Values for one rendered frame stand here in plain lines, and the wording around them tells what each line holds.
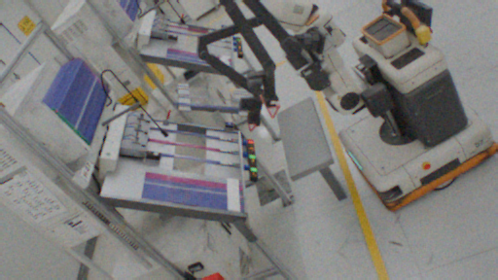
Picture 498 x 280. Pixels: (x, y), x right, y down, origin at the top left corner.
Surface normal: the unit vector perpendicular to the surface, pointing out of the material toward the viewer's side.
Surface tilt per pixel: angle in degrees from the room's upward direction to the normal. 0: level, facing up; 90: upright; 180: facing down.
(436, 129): 90
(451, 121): 90
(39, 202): 93
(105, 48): 90
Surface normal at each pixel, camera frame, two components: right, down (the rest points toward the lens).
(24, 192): -0.06, 0.61
